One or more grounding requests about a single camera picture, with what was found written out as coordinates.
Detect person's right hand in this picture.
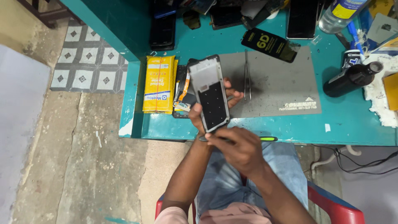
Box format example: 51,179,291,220
205,126,268,178

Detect person's left hand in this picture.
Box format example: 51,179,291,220
188,77,245,135

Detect phone frame with black screen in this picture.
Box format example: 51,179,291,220
187,54,231,133

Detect green-handled spudger tool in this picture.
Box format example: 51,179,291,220
199,136,278,143

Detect person's blue jeans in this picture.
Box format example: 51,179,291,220
195,142,309,224

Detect disassembled phone with orange flex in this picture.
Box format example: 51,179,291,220
172,65,198,119

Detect metal tweezers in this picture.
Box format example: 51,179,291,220
243,49,252,101

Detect person's pink shirt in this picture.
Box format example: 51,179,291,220
154,202,273,224

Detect yellow packet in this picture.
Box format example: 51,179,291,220
142,55,178,114

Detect grey anti-slip repair mat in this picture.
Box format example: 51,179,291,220
218,46,323,119

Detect black screen protector box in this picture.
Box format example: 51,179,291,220
241,28,301,63

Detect white pipe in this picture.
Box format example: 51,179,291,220
311,145,362,172

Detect dark phone screen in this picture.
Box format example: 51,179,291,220
210,4,245,30

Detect small black phone part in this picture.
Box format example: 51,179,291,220
182,10,201,30

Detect black phone stack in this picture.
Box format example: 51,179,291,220
149,0,178,52

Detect red plastic chair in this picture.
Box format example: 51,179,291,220
155,174,365,224

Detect pile of phone parts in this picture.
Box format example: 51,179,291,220
178,0,291,30

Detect black bottle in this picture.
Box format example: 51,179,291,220
323,61,383,98

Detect black smartphone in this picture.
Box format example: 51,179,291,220
286,0,320,40

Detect black and white glue tube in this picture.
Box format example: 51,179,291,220
341,49,365,71

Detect white crumpled cloth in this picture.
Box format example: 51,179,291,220
363,54,398,128

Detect clear liquid plastic bottle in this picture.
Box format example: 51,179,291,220
318,0,370,34

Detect yellow box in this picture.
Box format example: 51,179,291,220
382,73,398,111

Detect grey square pad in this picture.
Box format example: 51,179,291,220
367,13,398,44

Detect dark wooden furniture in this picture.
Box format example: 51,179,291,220
16,0,86,29

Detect black cables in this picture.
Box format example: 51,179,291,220
311,144,398,175

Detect blue-handled tool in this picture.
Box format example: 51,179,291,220
347,21,366,61

